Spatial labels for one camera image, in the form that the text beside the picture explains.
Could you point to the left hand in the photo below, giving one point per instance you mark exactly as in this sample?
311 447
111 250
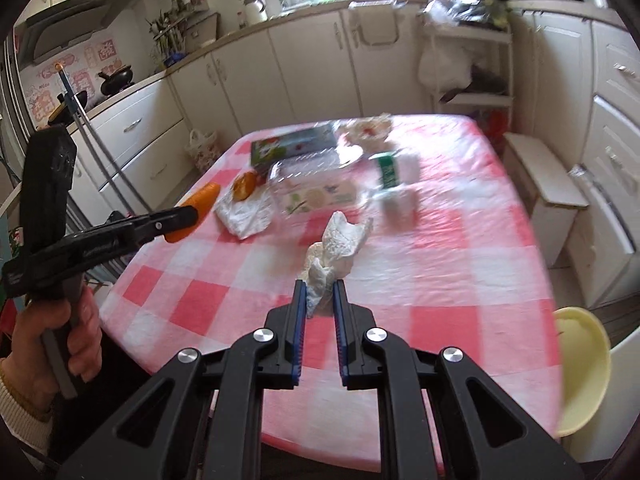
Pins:
76 336

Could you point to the orange peel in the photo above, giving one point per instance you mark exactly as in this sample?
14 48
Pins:
201 202
245 185

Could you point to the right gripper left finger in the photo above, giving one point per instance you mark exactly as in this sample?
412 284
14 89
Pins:
283 367

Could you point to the mop handle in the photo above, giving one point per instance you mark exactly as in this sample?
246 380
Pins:
93 142

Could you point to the crumpled tissue with red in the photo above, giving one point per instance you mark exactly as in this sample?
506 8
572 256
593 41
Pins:
370 133

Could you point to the left drawer cabinet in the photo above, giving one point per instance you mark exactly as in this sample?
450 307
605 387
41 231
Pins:
146 133

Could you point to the yellow trash bin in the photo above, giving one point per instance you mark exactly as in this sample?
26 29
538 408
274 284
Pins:
586 367

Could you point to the green blue milk carton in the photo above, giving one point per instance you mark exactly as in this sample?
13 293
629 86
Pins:
266 152

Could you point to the white lower cabinets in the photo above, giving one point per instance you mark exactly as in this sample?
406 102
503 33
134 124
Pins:
309 67

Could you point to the range hood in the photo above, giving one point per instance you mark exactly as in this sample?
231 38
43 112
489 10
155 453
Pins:
48 32

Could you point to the white kettle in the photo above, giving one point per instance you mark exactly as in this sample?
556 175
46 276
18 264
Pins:
255 11

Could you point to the small white green bottle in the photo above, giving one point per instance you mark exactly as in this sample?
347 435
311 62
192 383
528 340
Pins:
396 175

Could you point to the patterned small bag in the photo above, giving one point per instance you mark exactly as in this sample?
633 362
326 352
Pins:
203 149

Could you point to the white tissue under peel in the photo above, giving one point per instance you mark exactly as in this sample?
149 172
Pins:
248 217

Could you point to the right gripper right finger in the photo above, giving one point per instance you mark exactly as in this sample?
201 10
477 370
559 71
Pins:
357 369

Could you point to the white wooden stool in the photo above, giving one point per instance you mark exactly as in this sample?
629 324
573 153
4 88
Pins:
551 199

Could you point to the white tissue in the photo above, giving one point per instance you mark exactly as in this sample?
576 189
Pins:
331 259
248 217

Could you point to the white plastic bag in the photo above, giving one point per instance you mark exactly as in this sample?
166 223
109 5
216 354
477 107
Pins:
445 65

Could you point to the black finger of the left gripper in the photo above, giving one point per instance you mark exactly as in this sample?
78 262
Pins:
148 227

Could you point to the white storage shelf rack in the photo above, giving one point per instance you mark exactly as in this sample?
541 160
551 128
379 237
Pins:
492 70

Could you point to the clear plastic bottle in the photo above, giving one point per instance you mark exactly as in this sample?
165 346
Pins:
317 181

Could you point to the white drawer cabinet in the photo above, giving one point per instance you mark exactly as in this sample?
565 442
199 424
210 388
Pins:
576 90

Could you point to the black wok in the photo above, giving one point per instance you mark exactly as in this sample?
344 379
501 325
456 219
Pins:
117 81

